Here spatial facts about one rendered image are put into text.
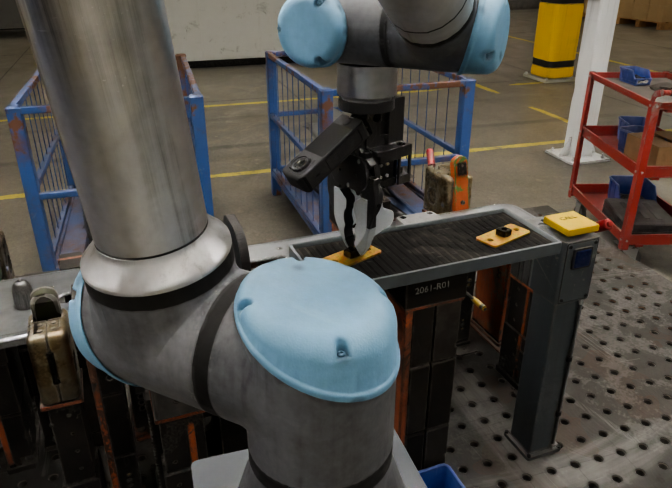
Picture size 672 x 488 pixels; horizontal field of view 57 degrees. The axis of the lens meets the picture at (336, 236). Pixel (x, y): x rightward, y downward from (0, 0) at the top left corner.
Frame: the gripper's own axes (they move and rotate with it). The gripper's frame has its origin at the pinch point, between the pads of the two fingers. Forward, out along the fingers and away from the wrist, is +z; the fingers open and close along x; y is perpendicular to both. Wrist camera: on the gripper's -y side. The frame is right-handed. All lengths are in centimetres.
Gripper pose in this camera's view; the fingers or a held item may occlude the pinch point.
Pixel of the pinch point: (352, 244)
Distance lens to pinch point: 84.7
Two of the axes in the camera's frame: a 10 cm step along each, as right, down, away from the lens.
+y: 7.7, -2.8, 5.8
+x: -6.4, -3.3, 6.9
